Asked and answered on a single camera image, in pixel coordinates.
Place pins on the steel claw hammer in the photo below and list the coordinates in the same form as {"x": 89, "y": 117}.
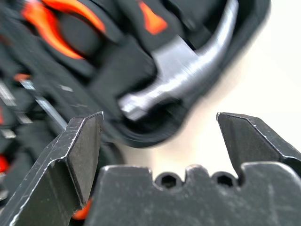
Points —
{"x": 178, "y": 70}

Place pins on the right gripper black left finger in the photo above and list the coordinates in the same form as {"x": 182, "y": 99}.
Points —
{"x": 54, "y": 164}

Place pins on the orange black screwdriver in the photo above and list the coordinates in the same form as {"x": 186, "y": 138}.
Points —
{"x": 47, "y": 108}

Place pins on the black tool case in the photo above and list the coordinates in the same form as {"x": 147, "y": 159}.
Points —
{"x": 98, "y": 47}

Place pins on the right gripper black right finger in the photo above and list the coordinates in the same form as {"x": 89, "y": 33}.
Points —
{"x": 254, "y": 141}

